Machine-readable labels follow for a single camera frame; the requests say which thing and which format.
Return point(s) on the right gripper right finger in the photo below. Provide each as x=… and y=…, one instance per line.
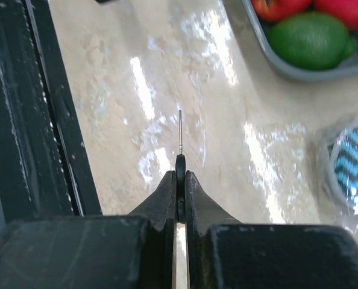
x=223, y=252

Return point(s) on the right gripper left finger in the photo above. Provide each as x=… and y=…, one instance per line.
x=131, y=251

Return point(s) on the black-headed key bunch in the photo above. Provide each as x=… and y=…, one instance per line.
x=180, y=171

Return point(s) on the blue chevron sponge pack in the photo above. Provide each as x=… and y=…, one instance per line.
x=337, y=171

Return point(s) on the green lime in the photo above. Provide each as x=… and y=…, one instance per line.
x=311, y=41

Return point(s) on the red apple front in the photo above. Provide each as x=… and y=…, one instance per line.
x=277, y=10

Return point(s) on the red apple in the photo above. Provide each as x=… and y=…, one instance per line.
x=277, y=10
x=346, y=11

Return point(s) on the red apple back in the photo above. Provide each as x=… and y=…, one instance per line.
x=346, y=11

